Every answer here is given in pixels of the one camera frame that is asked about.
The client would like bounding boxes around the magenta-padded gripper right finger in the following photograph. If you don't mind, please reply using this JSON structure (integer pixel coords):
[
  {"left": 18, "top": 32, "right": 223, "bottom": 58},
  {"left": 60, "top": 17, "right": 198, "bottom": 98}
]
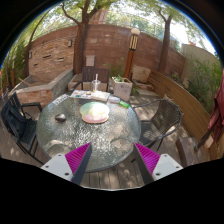
[{"left": 133, "top": 142, "right": 184, "bottom": 186}]

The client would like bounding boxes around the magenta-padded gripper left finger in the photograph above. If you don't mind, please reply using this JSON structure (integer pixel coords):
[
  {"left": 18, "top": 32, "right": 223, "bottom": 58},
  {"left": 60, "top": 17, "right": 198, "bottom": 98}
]
[{"left": 40, "top": 142, "right": 93, "bottom": 186}]

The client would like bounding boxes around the dark grey computer mouse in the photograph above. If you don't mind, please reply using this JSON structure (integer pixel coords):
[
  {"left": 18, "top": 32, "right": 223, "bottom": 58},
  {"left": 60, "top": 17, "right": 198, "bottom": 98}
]
[{"left": 54, "top": 113, "right": 68, "bottom": 122}]

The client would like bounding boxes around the dark wicker garden chair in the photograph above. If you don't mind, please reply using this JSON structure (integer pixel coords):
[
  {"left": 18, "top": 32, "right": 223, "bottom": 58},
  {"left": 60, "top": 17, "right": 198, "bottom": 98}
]
[{"left": 132, "top": 98, "right": 184, "bottom": 153}]

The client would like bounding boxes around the black slatted garden chair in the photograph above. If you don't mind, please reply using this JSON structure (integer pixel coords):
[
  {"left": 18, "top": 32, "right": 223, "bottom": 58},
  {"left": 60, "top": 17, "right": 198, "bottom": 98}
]
[{"left": 0, "top": 91, "right": 44, "bottom": 164}]

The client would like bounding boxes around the white number plate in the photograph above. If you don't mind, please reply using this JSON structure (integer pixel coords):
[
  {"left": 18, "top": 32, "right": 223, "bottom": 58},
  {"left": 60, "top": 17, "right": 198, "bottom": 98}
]
[{"left": 52, "top": 94, "right": 71, "bottom": 106}]

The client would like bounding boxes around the curved wooden bench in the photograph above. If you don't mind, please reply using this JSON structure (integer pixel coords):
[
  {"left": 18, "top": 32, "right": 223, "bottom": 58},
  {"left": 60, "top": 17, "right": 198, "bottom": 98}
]
[{"left": 146, "top": 69, "right": 224, "bottom": 161}]

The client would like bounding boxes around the small green packet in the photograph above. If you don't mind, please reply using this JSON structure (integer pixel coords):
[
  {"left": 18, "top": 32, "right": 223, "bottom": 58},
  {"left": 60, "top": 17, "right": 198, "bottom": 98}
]
[{"left": 119, "top": 100, "right": 131, "bottom": 109}]

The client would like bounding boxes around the dark red hanging cloth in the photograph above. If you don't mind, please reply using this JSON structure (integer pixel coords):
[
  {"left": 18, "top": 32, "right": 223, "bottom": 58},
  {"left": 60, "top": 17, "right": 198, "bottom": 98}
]
[{"left": 207, "top": 71, "right": 224, "bottom": 143}]

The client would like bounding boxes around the stone brick raised bed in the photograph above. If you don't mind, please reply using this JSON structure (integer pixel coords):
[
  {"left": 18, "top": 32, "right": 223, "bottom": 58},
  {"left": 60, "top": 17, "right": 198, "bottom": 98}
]
[{"left": 8, "top": 68, "right": 75, "bottom": 108}]

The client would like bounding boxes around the open white book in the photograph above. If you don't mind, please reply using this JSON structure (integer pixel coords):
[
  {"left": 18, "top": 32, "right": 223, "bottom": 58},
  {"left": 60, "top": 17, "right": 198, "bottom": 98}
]
[{"left": 90, "top": 90, "right": 111, "bottom": 102}]

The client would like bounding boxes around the white and blue booklet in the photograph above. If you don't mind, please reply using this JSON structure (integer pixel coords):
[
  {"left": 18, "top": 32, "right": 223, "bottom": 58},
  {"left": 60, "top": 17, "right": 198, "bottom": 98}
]
[{"left": 108, "top": 95, "right": 122, "bottom": 104}]

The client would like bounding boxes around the white square planter with plant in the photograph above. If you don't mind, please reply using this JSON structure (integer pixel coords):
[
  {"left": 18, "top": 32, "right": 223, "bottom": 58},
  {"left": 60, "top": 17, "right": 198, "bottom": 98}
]
[{"left": 111, "top": 74, "right": 134, "bottom": 102}]

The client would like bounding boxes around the clear plastic cup with straw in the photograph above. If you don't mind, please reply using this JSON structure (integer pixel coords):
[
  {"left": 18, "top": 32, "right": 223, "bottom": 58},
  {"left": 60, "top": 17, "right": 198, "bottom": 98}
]
[{"left": 91, "top": 73, "right": 102, "bottom": 93}]

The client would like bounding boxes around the pale stone block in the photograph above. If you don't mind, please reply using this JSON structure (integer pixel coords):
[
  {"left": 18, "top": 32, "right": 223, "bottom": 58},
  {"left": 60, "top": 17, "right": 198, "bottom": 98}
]
[{"left": 132, "top": 65, "right": 152, "bottom": 84}]

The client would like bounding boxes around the dark wooden slatted armchair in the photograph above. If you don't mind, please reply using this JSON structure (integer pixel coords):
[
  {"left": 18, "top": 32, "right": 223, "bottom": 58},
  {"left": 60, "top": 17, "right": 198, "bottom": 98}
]
[{"left": 71, "top": 66, "right": 111, "bottom": 93}]

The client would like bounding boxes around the slender tree trunk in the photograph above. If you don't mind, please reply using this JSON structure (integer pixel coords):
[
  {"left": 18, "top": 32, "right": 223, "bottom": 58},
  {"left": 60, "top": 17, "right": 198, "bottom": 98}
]
[{"left": 156, "top": 8, "right": 174, "bottom": 74}]

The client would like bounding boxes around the large forked tree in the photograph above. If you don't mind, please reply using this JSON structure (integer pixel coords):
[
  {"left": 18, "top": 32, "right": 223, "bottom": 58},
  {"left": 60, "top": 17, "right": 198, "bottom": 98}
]
[{"left": 61, "top": 0, "right": 101, "bottom": 75}]

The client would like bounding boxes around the white wall utility box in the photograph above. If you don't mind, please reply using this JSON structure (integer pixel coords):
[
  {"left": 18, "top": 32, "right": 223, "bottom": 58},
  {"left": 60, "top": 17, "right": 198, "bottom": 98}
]
[{"left": 85, "top": 54, "right": 96, "bottom": 67}]

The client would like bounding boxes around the wooden garden lamp post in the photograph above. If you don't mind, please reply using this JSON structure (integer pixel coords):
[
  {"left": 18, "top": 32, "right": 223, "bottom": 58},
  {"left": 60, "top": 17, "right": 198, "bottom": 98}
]
[{"left": 123, "top": 27, "right": 141, "bottom": 80}]

